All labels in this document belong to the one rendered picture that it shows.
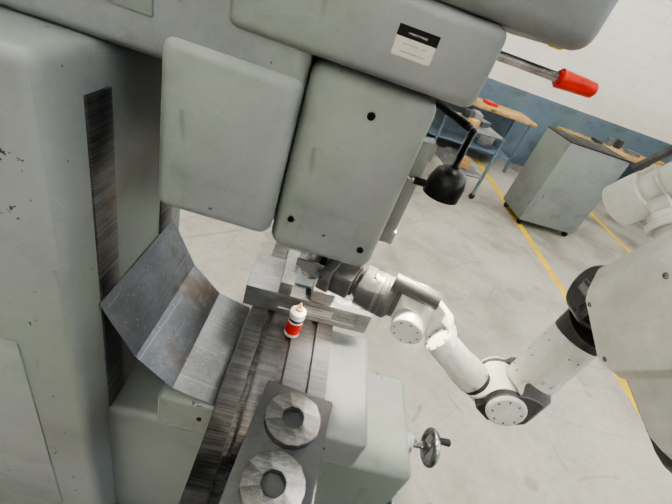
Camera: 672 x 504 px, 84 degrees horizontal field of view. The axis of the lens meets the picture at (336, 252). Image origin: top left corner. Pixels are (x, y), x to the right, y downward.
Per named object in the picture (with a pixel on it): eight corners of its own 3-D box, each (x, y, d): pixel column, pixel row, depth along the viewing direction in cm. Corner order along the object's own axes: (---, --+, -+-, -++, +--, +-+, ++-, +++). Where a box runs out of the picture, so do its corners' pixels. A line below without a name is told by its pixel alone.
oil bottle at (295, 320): (299, 328, 101) (310, 300, 95) (297, 340, 98) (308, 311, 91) (285, 324, 100) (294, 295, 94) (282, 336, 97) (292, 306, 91)
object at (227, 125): (290, 180, 83) (322, 55, 69) (266, 239, 63) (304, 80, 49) (206, 153, 81) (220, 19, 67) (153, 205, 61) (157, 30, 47)
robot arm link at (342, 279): (345, 237, 82) (394, 262, 80) (333, 270, 88) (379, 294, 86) (321, 265, 72) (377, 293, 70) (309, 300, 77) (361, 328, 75)
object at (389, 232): (390, 234, 77) (434, 138, 66) (391, 244, 74) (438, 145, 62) (371, 228, 77) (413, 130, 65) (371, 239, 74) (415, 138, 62)
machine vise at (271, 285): (363, 298, 119) (375, 272, 113) (363, 334, 106) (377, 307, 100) (254, 269, 114) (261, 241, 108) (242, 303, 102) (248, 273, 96)
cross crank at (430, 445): (432, 441, 127) (448, 423, 120) (437, 478, 117) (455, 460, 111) (388, 430, 125) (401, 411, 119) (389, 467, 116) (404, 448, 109)
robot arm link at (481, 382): (429, 339, 84) (479, 397, 87) (430, 371, 75) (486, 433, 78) (470, 317, 80) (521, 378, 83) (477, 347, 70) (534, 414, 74)
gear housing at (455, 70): (443, 79, 70) (469, 18, 64) (473, 113, 50) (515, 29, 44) (267, 15, 66) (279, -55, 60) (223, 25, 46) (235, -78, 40)
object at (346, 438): (356, 360, 124) (368, 337, 117) (352, 471, 95) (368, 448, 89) (206, 321, 118) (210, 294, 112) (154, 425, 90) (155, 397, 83)
